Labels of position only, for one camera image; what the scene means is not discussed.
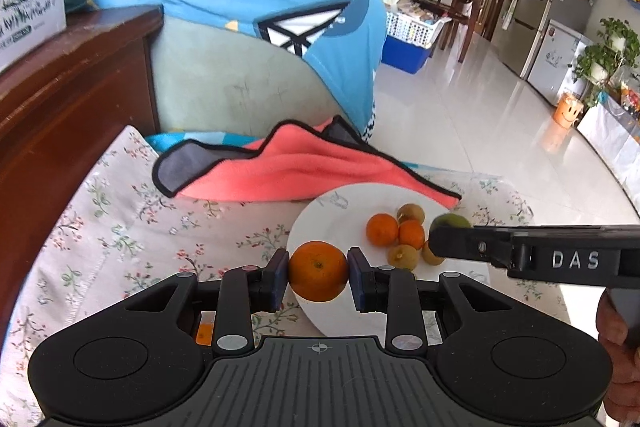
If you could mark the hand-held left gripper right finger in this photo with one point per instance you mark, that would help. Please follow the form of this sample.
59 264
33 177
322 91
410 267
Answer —
356 279

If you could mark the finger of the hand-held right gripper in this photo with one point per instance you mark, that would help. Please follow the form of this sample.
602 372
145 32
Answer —
465 244

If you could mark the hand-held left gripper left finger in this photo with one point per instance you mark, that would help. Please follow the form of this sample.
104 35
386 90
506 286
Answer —
280 279

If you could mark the green jujube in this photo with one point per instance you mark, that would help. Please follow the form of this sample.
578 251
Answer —
452 221

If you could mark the brown kiwi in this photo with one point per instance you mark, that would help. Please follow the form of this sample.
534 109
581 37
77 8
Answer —
411 211
431 254
403 257

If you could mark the mandarin orange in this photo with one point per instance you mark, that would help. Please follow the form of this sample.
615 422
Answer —
381 228
411 234
205 336
319 272

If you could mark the white plate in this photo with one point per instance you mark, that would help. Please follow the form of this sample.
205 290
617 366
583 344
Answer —
340 217

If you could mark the person's right hand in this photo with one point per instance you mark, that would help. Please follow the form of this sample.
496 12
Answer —
612 327

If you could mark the pink cloth with black trim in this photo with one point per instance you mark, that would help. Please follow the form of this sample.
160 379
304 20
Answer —
300 172

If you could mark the white covered counter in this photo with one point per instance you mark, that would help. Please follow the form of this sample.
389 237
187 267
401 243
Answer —
615 142

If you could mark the orange smiley bucket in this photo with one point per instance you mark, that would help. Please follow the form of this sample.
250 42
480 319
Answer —
567 109

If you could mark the potted green plant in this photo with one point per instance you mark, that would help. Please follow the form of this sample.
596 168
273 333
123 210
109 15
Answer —
617 39
595 67

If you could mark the pale green sofa cushion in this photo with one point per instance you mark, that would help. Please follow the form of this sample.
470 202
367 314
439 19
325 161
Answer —
240 82

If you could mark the small white refrigerator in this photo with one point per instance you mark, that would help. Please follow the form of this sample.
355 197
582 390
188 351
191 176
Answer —
560 57

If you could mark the white plastic basket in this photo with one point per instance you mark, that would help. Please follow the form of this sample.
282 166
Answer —
410 29

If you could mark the dark wooden cabinet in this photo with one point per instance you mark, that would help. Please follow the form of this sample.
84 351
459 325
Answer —
60 107

